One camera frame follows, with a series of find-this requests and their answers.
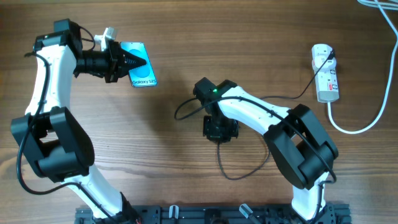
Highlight smartphone with cyan screen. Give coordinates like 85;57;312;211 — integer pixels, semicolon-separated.
121;42;157;88

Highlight black USB charging cable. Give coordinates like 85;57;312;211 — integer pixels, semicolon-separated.
216;49;336;181

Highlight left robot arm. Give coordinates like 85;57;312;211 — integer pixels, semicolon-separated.
11;19;147;223

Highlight white charger plug adapter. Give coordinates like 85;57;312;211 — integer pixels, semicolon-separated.
312;55;336;72

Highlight white power strip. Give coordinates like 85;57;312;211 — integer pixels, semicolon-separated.
312;44;340;103

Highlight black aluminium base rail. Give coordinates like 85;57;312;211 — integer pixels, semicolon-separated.
74;203;352;224

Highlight white power strip cord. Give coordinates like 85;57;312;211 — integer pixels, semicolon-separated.
327;0;398;135

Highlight white cables top corner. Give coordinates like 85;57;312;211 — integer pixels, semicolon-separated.
356;0;398;12

